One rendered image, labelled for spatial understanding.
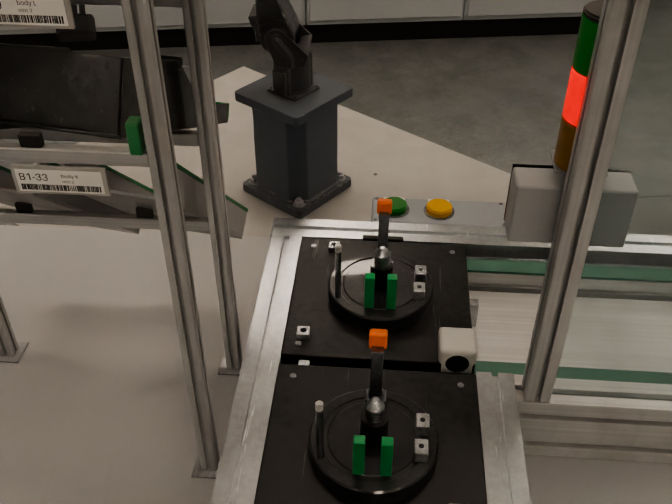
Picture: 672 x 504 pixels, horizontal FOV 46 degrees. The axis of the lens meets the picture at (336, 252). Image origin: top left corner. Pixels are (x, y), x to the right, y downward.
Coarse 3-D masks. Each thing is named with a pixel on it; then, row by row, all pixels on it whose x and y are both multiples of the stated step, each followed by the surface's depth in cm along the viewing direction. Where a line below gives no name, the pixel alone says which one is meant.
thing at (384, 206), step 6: (378, 204) 106; (384, 204) 106; (390, 204) 106; (378, 210) 106; (384, 210) 106; (390, 210) 106; (384, 216) 104; (384, 222) 107; (378, 228) 107; (384, 228) 107; (378, 234) 107; (384, 234) 107; (378, 240) 108; (384, 240) 108; (378, 246) 108
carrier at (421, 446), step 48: (288, 384) 94; (336, 384) 94; (384, 384) 94; (432, 384) 94; (288, 432) 88; (336, 432) 86; (384, 432) 83; (432, 432) 86; (480, 432) 88; (288, 480) 83; (336, 480) 81; (384, 480) 81; (432, 480) 83; (480, 480) 83
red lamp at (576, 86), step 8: (576, 72) 72; (576, 80) 72; (584, 80) 71; (568, 88) 73; (576, 88) 72; (584, 88) 71; (568, 96) 73; (576, 96) 72; (568, 104) 74; (576, 104) 73; (568, 112) 74; (576, 112) 73; (568, 120) 74; (576, 120) 73
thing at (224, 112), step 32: (0, 64) 74; (32, 64) 73; (64, 64) 73; (96, 64) 72; (128, 64) 72; (0, 96) 75; (32, 96) 74; (64, 96) 73; (96, 96) 73; (128, 96) 73; (192, 96) 88; (64, 128) 74; (96, 128) 73
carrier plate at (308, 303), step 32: (320, 256) 113; (352, 256) 113; (416, 256) 113; (448, 256) 113; (320, 288) 108; (448, 288) 108; (288, 320) 103; (320, 320) 103; (448, 320) 103; (288, 352) 98; (320, 352) 98; (352, 352) 98; (384, 352) 98; (416, 352) 98
